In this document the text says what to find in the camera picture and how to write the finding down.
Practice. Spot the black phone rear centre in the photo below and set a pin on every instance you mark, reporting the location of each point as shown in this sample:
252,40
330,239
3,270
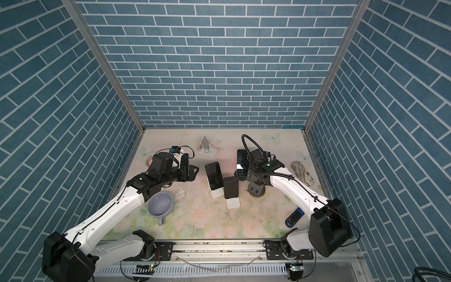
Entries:
242,160

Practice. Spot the patterned shell stone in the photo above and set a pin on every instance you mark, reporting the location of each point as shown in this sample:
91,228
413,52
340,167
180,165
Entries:
302,173

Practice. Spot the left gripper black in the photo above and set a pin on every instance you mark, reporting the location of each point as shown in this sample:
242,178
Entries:
185,177

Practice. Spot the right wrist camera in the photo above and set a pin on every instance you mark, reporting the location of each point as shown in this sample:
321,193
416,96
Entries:
252,142

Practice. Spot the lavender mug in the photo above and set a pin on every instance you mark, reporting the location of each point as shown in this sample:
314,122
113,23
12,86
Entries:
160,206

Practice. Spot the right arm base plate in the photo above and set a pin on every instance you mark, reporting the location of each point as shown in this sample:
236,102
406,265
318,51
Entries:
281,250

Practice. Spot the black phone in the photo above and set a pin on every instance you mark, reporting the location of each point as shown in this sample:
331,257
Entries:
231,187
242,160
214,175

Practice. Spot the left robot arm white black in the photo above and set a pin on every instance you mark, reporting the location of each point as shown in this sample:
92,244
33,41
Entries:
74,256

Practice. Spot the white phone stand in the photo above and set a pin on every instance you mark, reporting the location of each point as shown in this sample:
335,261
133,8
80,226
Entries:
206,148
217,193
233,203

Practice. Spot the aluminium rail at front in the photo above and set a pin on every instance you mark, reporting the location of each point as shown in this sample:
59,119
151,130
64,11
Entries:
238,258

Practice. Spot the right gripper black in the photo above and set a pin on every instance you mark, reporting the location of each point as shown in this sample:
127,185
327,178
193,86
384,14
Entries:
251,175

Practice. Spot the black phone centre front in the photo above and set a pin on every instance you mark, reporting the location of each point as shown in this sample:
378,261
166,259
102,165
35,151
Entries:
231,187

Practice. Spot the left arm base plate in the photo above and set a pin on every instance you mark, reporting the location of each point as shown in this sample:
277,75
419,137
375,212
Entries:
165,250

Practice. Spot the black round stand rear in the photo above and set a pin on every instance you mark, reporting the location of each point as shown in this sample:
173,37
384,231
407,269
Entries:
241,175

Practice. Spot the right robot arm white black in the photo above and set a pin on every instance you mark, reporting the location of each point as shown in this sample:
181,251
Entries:
329,227

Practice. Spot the blue stapler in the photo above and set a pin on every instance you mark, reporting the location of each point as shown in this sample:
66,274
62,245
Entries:
294,218

